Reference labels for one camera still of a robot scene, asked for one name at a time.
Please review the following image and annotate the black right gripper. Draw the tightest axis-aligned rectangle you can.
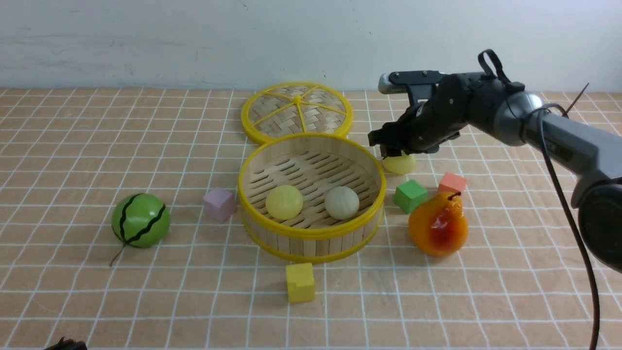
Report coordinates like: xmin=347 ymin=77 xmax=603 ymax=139
xmin=367 ymin=73 xmax=486 ymax=159

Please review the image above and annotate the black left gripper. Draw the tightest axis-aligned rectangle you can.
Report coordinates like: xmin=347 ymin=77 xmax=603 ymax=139
xmin=45 ymin=337 xmax=87 ymax=350

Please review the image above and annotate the yellow bun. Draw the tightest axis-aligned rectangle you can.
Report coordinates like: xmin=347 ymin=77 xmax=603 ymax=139
xmin=382 ymin=154 xmax=417 ymax=175
xmin=266 ymin=185 xmax=304 ymax=221

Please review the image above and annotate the white bun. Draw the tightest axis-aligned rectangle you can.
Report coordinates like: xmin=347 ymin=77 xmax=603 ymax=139
xmin=324 ymin=186 xmax=360 ymax=221

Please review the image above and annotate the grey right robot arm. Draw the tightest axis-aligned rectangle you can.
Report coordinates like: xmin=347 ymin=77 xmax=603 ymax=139
xmin=367 ymin=71 xmax=622 ymax=272

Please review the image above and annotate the bamboo steamer tray yellow rim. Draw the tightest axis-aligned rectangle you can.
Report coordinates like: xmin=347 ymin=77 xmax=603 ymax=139
xmin=238 ymin=133 xmax=387 ymax=264

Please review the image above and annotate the woven bamboo steamer lid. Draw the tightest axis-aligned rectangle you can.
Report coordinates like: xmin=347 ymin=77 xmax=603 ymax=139
xmin=241 ymin=82 xmax=354 ymax=145

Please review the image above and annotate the green wooden cube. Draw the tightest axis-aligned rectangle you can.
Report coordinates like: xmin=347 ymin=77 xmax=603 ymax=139
xmin=393 ymin=180 xmax=428 ymax=214

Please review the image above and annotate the pink wooden cube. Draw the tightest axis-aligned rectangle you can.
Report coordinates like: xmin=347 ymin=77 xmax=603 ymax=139
xmin=437 ymin=172 xmax=468 ymax=193

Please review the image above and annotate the orange toy pear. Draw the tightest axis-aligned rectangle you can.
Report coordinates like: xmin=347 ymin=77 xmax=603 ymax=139
xmin=408 ymin=192 xmax=469 ymax=258

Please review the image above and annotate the checkered orange tablecloth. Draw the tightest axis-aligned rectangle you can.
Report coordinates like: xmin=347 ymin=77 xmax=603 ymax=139
xmin=0 ymin=88 xmax=592 ymax=350

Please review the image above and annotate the green toy watermelon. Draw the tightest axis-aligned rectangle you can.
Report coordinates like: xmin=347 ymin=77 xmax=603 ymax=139
xmin=109 ymin=193 xmax=171 ymax=266

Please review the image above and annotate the yellow wooden cube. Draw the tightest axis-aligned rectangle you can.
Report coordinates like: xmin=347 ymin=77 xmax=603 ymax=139
xmin=286 ymin=262 xmax=316 ymax=303

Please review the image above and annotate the purple wooden cube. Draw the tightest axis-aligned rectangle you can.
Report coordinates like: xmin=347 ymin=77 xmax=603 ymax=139
xmin=203 ymin=188 xmax=237 ymax=223

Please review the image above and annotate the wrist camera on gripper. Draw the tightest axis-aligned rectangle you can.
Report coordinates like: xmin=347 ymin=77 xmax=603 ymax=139
xmin=378 ymin=70 xmax=446 ymax=105

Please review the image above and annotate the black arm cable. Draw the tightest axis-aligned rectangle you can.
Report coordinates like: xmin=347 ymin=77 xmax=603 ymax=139
xmin=478 ymin=49 xmax=601 ymax=350

